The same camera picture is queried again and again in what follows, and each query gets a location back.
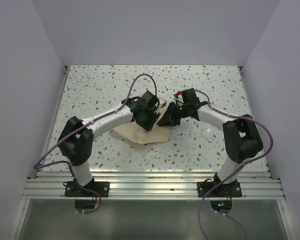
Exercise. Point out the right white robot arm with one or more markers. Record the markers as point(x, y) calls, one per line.
point(242, 140)

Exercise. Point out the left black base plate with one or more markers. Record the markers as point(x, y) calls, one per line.
point(93, 189)

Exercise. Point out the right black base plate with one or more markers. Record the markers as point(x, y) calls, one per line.
point(232, 190)

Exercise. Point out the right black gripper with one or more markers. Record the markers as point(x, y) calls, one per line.
point(173, 116)

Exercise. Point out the aluminium rail frame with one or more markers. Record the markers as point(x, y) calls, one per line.
point(153, 185)

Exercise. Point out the beige cloth mat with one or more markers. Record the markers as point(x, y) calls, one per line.
point(138, 137)

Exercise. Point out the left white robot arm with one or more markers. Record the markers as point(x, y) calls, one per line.
point(78, 135)

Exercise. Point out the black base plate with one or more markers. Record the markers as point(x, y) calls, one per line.
point(93, 189)
point(232, 190)

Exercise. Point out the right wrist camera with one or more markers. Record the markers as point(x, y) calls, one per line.
point(178, 96)

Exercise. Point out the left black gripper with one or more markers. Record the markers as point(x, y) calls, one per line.
point(147, 120)

